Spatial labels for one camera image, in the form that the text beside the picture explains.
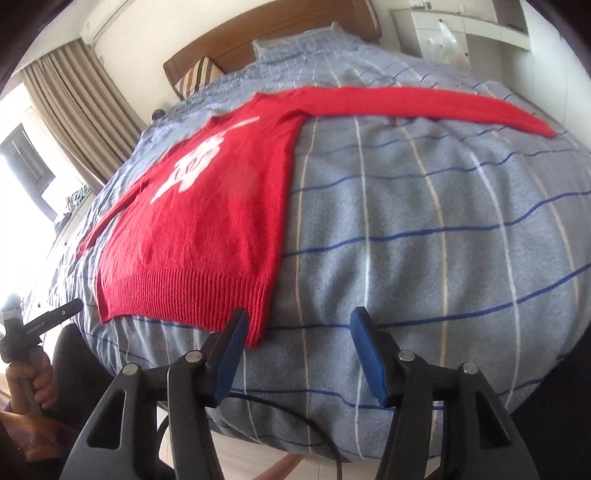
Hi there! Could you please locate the red knit sweater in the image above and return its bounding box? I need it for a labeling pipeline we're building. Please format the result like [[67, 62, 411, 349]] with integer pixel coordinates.
[[79, 87, 554, 348]]

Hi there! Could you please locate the clothes pile on cabinet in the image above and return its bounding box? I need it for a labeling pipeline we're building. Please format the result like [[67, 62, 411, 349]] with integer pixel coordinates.
[[54, 185, 93, 234]]

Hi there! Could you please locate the person's left hand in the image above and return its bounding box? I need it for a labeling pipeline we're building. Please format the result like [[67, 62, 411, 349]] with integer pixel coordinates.
[[6, 348, 58, 415]]

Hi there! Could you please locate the grey plaid duvet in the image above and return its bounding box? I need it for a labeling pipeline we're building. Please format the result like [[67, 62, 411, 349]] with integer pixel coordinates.
[[48, 32, 590, 461]]

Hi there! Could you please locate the beige curtain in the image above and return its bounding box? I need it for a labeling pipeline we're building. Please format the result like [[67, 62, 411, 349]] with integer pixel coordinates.
[[20, 40, 146, 192]]

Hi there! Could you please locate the striped pillow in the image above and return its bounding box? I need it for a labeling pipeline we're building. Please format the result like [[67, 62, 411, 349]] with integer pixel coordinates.
[[175, 57, 224, 99]]

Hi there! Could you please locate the white air conditioner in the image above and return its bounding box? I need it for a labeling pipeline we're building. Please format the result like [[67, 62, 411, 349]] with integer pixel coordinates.
[[80, 0, 133, 46]]

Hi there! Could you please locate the clear plastic bag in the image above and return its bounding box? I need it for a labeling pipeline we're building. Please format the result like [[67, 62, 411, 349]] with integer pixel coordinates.
[[424, 20, 470, 69]]

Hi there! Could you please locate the grey white pillow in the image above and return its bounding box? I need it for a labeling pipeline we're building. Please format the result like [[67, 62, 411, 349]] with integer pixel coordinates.
[[252, 22, 345, 60]]

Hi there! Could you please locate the white desk shelf unit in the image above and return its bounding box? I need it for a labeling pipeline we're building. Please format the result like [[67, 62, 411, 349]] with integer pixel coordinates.
[[390, 1, 531, 68]]

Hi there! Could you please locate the wooden headboard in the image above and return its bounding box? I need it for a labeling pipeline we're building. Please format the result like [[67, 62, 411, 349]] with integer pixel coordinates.
[[162, 0, 382, 86]]

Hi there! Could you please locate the black cable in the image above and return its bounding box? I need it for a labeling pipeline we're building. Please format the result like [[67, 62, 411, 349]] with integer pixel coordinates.
[[156, 391, 344, 480]]

